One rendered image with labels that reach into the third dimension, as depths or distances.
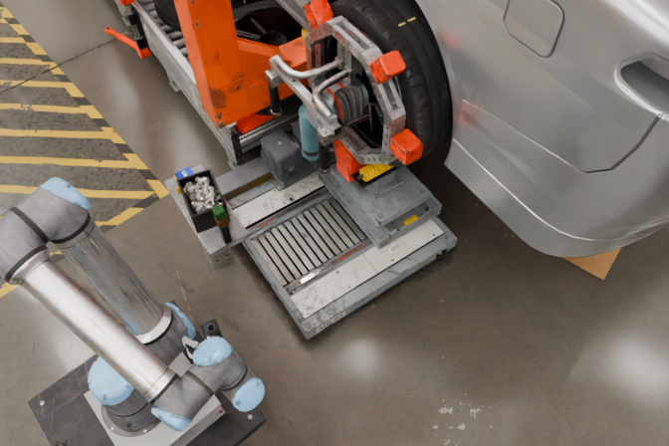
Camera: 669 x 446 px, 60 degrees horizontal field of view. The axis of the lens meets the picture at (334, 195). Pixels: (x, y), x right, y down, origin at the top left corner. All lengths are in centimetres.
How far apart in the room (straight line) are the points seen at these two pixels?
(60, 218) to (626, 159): 138
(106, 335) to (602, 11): 133
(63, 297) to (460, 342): 165
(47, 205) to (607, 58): 134
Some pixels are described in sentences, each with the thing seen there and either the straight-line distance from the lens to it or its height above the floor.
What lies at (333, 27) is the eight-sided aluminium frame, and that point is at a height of 112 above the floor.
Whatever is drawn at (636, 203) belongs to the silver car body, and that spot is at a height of 113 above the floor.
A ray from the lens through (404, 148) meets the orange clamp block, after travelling 194.
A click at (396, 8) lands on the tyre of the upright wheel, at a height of 118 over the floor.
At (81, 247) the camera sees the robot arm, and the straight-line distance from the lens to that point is 162.
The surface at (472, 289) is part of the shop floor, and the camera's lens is 270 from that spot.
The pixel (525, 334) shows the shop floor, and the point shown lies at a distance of 266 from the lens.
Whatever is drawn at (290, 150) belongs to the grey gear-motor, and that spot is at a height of 40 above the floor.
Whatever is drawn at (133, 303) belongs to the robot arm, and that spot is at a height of 83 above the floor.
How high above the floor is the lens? 234
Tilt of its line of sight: 53 degrees down
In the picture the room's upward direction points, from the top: 1 degrees counter-clockwise
